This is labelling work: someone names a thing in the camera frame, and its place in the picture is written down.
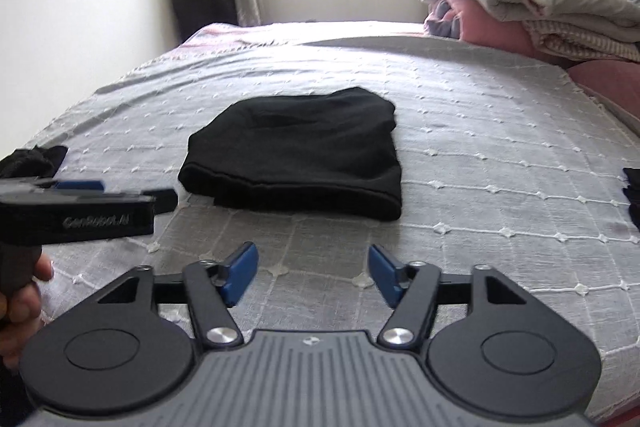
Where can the purple grey cloth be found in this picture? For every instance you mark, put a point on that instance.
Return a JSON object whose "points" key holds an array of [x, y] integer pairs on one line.
{"points": [[442, 19]]}

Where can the black pants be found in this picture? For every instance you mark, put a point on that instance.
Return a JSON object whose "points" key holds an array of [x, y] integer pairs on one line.
{"points": [[300, 147]]}

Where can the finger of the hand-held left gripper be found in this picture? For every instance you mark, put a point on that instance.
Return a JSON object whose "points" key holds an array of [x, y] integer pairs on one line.
{"points": [[80, 185], [165, 202]]}

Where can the grey checked bedspread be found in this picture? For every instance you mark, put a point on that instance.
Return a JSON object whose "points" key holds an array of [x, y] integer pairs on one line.
{"points": [[475, 207]]}

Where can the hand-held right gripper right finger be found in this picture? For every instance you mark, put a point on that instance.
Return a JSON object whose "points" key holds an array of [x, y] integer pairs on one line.
{"points": [[386, 274]]}

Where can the dark cloth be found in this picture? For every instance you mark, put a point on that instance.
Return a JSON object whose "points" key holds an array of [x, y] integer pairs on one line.
{"points": [[30, 162], [632, 197]]}

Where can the person's left hand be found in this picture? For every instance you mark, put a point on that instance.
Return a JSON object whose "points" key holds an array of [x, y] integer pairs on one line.
{"points": [[20, 317]]}

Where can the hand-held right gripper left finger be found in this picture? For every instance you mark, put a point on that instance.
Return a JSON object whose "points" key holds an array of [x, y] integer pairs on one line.
{"points": [[240, 274]]}

